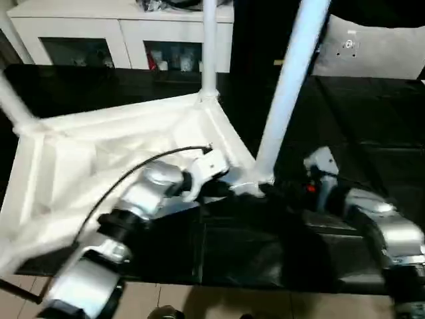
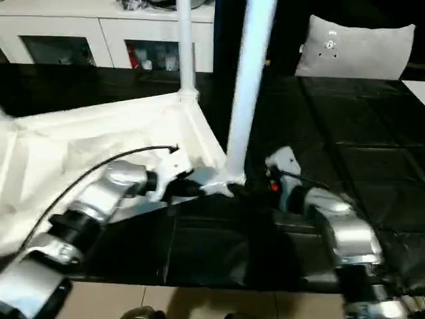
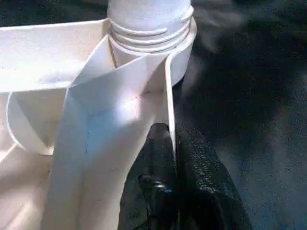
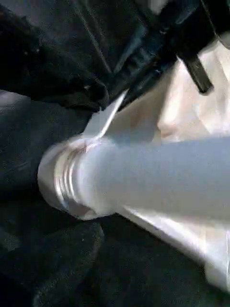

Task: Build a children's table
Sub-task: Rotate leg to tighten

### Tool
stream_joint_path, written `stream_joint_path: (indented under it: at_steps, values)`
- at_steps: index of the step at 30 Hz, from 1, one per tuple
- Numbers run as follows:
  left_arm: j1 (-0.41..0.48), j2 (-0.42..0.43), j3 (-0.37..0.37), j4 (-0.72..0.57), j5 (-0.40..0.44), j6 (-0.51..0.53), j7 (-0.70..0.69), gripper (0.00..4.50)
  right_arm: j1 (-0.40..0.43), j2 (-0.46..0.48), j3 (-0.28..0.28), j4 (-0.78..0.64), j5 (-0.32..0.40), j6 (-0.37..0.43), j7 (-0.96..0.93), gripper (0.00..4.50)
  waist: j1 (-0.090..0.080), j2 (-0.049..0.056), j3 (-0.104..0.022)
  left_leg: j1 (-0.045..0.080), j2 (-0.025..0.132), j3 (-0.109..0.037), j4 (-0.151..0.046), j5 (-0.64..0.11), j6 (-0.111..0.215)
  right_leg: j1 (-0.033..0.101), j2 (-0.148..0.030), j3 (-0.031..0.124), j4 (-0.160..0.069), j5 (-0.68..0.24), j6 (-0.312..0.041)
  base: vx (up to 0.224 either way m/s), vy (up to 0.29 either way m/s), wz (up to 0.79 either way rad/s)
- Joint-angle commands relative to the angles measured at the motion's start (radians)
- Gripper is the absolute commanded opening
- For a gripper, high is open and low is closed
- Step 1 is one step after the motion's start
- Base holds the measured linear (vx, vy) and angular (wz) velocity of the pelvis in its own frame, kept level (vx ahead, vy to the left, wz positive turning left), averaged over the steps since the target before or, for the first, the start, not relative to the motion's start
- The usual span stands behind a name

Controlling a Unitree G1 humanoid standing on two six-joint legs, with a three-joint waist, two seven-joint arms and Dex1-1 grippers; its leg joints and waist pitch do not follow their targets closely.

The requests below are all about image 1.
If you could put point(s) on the white plastic table leg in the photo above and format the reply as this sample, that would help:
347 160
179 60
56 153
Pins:
289 83
15 103
210 50

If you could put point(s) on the white plastic table top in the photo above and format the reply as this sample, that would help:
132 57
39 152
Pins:
83 156

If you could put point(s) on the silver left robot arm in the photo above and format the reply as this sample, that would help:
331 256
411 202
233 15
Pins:
146 196

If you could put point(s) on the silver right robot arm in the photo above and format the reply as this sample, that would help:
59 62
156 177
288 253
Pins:
391 226

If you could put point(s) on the white plastic upturned table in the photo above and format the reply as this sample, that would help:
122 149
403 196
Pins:
365 116

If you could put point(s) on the yellow label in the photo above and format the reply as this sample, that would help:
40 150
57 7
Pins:
277 62

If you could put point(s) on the dark robot leg part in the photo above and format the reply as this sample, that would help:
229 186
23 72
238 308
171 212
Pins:
164 312

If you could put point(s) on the grey cushion with holes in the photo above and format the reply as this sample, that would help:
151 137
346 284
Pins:
382 53

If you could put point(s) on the black cabinet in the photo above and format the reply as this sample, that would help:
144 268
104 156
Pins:
252 33

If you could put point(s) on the grey rice cooker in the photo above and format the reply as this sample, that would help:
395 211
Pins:
182 2

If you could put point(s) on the dark clutter pile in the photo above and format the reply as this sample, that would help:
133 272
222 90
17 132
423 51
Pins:
149 5

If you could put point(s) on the white cabinet with glass doors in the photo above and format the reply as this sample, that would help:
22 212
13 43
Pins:
99 26

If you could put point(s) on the black metal table frame leg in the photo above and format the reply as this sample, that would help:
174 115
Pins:
20 290

